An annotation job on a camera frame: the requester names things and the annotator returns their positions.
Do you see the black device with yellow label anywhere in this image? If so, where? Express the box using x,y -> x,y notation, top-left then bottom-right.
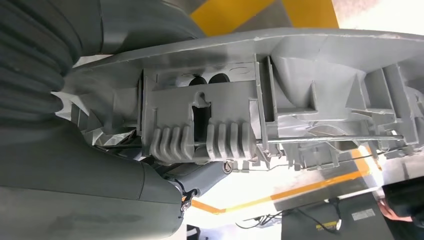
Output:
280,192 -> 393,240

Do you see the black cable bundle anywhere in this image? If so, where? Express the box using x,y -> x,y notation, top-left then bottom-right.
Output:
235,197 -> 343,233

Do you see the person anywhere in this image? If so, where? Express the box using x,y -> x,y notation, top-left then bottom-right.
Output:
380,183 -> 424,240

